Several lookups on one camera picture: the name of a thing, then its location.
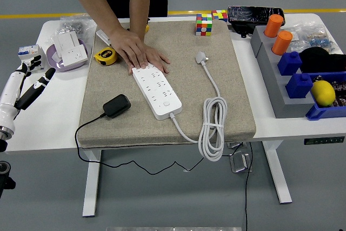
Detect white switch panel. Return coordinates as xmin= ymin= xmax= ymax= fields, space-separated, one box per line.
xmin=52 ymin=31 xmax=81 ymax=58

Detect grey stepped peg base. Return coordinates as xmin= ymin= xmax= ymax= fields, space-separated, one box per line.
xmin=250 ymin=25 xmax=322 ymax=120

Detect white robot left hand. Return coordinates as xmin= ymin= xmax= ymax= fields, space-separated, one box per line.
xmin=0 ymin=55 xmax=56 ymax=132

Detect clear bag of parts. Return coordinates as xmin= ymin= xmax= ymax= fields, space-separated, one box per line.
xmin=283 ymin=22 xmax=340 ymax=55

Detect small colourful puzzle cube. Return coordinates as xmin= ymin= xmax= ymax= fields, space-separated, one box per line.
xmin=211 ymin=9 xmax=229 ymax=23

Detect white power strip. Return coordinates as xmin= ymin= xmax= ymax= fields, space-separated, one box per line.
xmin=131 ymin=63 xmax=182 ymax=120

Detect clear acrylic stand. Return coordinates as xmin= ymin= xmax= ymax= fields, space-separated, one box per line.
xmin=229 ymin=149 xmax=254 ymax=174
xmin=226 ymin=141 xmax=248 ymax=150

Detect blue plastic bin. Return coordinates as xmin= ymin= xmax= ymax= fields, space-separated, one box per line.
xmin=305 ymin=71 xmax=346 ymax=121

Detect yellow tape measure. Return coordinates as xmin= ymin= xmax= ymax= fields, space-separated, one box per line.
xmin=94 ymin=47 xmax=118 ymax=67

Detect large colourful puzzle cube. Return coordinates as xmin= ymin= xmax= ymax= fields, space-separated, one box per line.
xmin=195 ymin=13 xmax=213 ymax=37

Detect clear bag of screws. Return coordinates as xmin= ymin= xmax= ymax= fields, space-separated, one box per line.
xmin=58 ymin=14 xmax=97 ymax=43

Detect white power strip cable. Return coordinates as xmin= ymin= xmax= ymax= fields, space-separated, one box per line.
xmin=168 ymin=50 xmax=228 ymax=162

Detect black floor cable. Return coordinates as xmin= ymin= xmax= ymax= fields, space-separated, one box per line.
xmin=244 ymin=142 xmax=254 ymax=231

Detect blue peg block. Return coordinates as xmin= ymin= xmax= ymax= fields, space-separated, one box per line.
xmin=277 ymin=51 xmax=303 ymax=76
xmin=285 ymin=72 xmax=314 ymax=100

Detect yellow lemon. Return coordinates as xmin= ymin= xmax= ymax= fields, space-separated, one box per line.
xmin=310 ymin=80 xmax=336 ymax=107

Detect black power adapter plug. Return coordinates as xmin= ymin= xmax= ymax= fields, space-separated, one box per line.
xmin=102 ymin=94 xmax=132 ymax=119

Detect purple bowl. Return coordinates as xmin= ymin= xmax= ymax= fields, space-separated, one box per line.
xmin=45 ymin=38 xmax=89 ymax=72

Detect white wall socket panel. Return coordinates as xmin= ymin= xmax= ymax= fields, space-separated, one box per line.
xmin=61 ymin=45 xmax=89 ymax=67

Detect thin black adapter cord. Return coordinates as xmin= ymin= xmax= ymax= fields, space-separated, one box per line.
xmin=75 ymin=113 xmax=244 ymax=175

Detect orange cylinder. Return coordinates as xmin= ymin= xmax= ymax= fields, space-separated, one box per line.
xmin=271 ymin=30 xmax=294 ymax=56
xmin=264 ymin=14 xmax=284 ymax=38

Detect black film-wrapped box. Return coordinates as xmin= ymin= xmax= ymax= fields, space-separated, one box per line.
xmin=227 ymin=5 xmax=286 ymax=39

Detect table height control panel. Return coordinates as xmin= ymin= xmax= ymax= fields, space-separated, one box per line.
xmin=303 ymin=136 xmax=345 ymax=146

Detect person's right hand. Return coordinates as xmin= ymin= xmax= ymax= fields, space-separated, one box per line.
xmin=109 ymin=22 xmax=150 ymax=69

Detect white circuit breaker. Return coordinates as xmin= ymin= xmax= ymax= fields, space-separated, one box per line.
xmin=17 ymin=44 xmax=46 ymax=72

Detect grey-brown table mat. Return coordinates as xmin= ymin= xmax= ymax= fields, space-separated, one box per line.
xmin=76 ymin=19 xmax=257 ymax=149

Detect white table leg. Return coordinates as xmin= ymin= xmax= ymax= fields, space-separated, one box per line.
xmin=262 ymin=140 xmax=293 ymax=204
xmin=82 ymin=149 xmax=102 ymax=217

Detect person's left hand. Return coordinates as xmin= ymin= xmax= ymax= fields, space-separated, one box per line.
xmin=127 ymin=42 xmax=171 ymax=74

